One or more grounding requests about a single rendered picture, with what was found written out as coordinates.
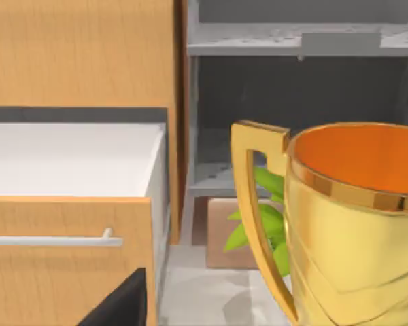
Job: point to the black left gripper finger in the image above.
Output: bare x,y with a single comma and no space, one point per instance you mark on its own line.
122,302

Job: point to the gold trophy cup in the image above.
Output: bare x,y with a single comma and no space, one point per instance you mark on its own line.
347,231

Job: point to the pale wooden drawer front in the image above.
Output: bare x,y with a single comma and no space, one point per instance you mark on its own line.
64,265

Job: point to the brown square coaster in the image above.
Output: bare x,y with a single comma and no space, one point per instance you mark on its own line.
224,237

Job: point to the white open drawer box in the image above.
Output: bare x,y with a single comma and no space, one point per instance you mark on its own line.
71,159

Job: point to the green leafy plant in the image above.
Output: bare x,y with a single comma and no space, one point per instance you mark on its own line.
270,217

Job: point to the wooden cupboard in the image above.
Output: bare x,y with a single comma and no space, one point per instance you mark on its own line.
78,51

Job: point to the grey open shelf cabinet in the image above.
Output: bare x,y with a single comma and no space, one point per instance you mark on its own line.
292,85

